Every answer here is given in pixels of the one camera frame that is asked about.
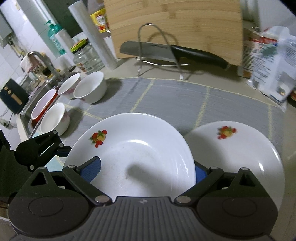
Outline white plate fruit print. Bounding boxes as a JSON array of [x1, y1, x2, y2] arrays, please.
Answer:
[[185, 121, 285, 208], [65, 113, 196, 199]]

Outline white bowl pink flowers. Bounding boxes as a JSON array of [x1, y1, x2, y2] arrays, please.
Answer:
[[58, 73, 81, 99]]

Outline black air fryer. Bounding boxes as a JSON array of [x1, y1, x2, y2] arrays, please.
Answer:
[[1, 78, 29, 114]]

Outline red and white basin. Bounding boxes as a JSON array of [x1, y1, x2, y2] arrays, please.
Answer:
[[31, 89, 58, 121]]

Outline grey checked table mat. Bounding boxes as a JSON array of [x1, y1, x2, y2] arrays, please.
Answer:
[[58, 78, 284, 153]]

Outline metal sink faucet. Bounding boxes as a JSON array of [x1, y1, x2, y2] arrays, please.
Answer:
[[28, 51, 63, 80]]

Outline white plastic roll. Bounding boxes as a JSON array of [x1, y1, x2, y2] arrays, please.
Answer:
[[54, 29, 76, 69]]

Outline glass jar yellow lid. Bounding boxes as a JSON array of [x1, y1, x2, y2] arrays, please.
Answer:
[[70, 38, 104, 75]]

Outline white plastic food bag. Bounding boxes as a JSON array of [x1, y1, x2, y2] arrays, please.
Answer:
[[237, 26, 295, 110]]

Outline green dish soap bottle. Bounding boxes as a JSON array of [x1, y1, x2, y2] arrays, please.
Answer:
[[45, 20, 66, 55]]

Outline bamboo cutting board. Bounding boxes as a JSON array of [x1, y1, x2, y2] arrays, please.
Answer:
[[104, 0, 243, 66]]

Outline cooking oil bottle yellow label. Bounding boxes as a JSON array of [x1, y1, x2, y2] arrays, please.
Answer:
[[87, 0, 111, 34]]

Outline white paper towel roll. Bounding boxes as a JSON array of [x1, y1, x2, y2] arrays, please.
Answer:
[[68, 1, 117, 70]]

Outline kitchen knife black handle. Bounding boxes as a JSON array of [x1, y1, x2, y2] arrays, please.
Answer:
[[120, 41, 230, 69]]

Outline metal wire rack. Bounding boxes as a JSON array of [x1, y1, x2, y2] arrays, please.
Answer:
[[137, 23, 184, 80]]

